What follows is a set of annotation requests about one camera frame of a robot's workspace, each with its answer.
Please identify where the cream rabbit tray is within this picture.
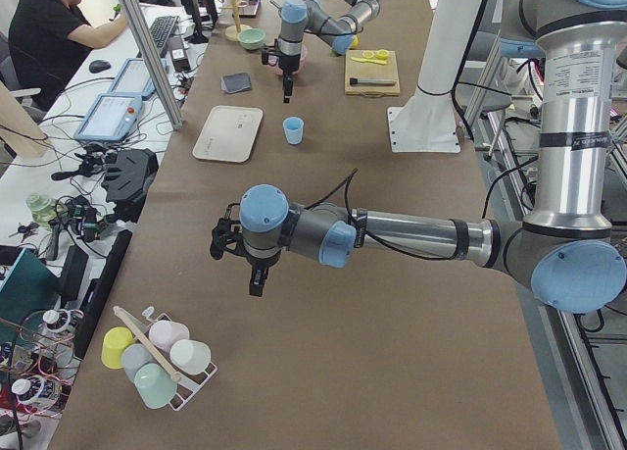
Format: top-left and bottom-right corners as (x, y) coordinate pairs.
(192, 105), (264, 163)

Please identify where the yellow plastic cup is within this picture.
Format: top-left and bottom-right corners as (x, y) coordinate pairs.
(101, 326), (134, 370)

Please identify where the mint green bowl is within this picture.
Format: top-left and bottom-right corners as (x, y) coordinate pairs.
(237, 28), (266, 51)

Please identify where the mint green plastic cup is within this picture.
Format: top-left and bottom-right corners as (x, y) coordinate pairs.
(134, 363), (177, 409)

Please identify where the grey plastic cup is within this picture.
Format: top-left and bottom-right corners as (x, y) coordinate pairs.
(121, 343), (153, 382)

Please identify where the wooden cup stand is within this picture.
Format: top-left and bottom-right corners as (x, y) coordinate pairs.
(222, 0), (251, 42)

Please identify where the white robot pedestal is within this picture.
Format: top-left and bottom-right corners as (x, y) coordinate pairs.
(388, 0), (487, 153)

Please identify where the pink bowl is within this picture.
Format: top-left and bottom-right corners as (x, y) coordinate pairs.
(268, 45), (309, 75)

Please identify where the seated person in black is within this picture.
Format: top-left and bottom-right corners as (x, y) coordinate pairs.
(8, 0), (127, 111)

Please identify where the white plastic cup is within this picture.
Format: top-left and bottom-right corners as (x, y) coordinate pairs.
(169, 339), (212, 375)

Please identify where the metal muddler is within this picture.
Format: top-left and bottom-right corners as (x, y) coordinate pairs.
(349, 77), (397, 86)

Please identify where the black keyboard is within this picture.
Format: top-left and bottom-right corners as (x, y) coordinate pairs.
(149, 16), (179, 58)

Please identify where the black computer mouse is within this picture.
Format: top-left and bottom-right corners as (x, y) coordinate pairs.
(88, 60), (112, 74)

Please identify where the grey folded cloth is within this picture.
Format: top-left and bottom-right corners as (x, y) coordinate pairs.
(220, 73), (252, 94)

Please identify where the pink plastic cup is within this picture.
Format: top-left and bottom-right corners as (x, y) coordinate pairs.
(148, 320), (190, 353)

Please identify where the blue teach pendant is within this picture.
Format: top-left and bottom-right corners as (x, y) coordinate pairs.
(73, 92), (143, 142)
(109, 58), (156, 100)

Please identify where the white wire cup rack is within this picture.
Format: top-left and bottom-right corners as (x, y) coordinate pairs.
(113, 306), (217, 411)

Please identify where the wooden cutting board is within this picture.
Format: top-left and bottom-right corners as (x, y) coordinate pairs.
(345, 50), (401, 96)

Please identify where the lemon half slice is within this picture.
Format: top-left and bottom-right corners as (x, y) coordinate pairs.
(375, 49), (390, 61)

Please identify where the yellow plastic knife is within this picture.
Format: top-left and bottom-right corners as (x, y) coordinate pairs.
(349, 56), (388, 66)

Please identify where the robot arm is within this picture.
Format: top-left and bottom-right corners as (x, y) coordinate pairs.
(210, 0), (626, 314)
(262, 0), (380, 104)

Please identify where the light blue plastic cup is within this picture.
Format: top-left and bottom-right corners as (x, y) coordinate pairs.
(282, 117), (304, 145)

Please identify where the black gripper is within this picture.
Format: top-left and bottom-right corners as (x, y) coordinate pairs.
(262, 37), (300, 103)
(209, 202), (281, 296)

